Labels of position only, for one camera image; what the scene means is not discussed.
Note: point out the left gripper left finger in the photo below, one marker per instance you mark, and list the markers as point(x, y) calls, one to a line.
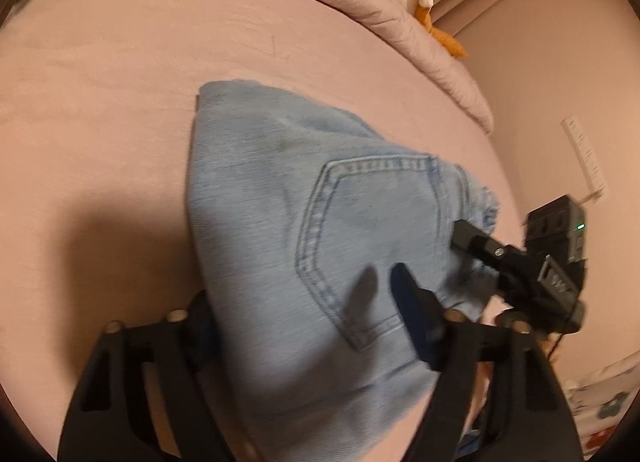
point(139, 397)

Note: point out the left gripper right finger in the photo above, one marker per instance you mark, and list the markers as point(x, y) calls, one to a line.
point(527, 417)

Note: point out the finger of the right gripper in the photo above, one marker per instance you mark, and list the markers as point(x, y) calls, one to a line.
point(473, 242)

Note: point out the light blue denim pants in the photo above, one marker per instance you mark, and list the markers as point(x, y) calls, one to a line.
point(298, 213)

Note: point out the pink bed sheet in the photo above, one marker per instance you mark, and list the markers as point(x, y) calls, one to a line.
point(97, 103)

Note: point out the white wall power strip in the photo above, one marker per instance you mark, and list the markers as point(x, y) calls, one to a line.
point(587, 159)

